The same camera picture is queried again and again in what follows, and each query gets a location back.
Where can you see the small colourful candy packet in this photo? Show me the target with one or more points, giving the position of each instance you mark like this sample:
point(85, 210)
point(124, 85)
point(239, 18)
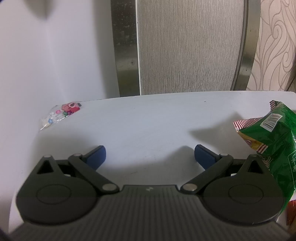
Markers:
point(61, 112)

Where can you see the orange-red snack packet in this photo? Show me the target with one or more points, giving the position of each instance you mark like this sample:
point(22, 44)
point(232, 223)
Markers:
point(291, 215)

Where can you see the green snack bag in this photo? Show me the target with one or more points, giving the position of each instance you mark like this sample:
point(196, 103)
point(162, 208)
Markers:
point(277, 127)
point(284, 171)

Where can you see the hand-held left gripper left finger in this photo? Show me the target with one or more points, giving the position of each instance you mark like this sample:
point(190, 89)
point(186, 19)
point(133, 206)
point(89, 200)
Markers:
point(97, 158)

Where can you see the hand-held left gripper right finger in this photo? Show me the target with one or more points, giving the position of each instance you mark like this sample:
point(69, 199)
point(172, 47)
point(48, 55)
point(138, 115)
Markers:
point(203, 158)

